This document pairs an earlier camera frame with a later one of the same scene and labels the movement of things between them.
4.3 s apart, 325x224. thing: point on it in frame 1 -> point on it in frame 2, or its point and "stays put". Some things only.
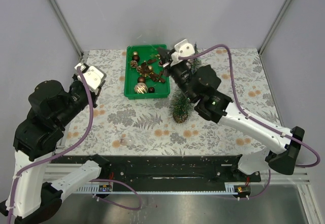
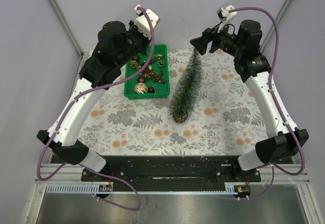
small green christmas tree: x=181 y=108 stays put
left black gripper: x=96 y=94 -> x=147 y=40
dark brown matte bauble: x=135 y=57 stays put
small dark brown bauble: x=151 y=90 stays put
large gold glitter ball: x=141 y=88 stays put
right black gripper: x=165 y=55 -> x=200 y=43
